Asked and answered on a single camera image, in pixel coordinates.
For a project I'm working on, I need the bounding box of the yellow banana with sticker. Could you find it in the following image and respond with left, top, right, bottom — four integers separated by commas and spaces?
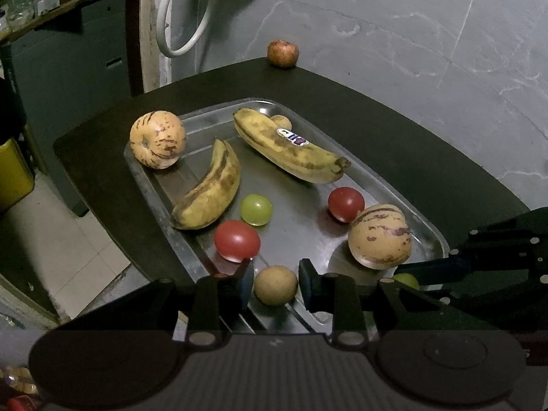
233, 108, 352, 185

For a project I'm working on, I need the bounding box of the spotted yellow banana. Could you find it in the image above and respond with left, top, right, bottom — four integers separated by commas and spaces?
170, 138, 241, 230

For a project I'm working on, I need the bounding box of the metal tray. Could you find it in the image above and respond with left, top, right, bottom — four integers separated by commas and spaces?
123, 98, 450, 335

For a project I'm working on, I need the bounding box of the grey metal cabinet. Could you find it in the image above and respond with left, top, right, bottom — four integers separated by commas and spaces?
9, 0, 144, 219

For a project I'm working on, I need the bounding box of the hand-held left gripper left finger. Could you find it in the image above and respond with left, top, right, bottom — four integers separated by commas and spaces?
64, 258, 255, 348

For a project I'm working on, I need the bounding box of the red plastic item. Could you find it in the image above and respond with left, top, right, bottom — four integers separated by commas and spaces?
8, 396, 40, 411

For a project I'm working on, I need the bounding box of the white hose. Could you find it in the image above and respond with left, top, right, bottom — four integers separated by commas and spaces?
155, 0, 213, 58

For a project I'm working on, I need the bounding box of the red apple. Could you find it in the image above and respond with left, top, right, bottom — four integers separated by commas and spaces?
267, 40, 299, 68

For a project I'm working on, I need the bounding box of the green lime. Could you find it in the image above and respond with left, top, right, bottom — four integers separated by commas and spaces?
240, 194, 274, 227
391, 273, 420, 291

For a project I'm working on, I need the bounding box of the clear plastic bag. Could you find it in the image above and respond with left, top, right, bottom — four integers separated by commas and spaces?
6, 0, 37, 24

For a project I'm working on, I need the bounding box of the shiny yellow plastic item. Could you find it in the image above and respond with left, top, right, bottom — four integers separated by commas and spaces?
0, 366, 39, 395

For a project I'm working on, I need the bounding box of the wooden shelf board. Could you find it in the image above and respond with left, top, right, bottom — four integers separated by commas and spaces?
0, 0, 92, 46

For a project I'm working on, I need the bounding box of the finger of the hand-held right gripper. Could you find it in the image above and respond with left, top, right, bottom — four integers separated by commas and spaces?
379, 254, 472, 287
407, 286, 463, 306

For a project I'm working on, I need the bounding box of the striped pepino melon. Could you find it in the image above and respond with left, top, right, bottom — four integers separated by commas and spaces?
129, 110, 187, 169
348, 204, 413, 270

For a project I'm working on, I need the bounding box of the yellow plastic container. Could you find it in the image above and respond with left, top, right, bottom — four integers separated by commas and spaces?
0, 137, 35, 212

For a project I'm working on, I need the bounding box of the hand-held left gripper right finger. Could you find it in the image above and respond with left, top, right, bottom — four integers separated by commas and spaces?
298, 258, 493, 348

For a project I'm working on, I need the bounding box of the brown wooden frame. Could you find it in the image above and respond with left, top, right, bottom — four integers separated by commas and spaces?
127, 0, 145, 97

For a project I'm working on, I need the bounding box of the red tomato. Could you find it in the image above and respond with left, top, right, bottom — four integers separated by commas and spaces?
214, 220, 261, 265
328, 187, 365, 223

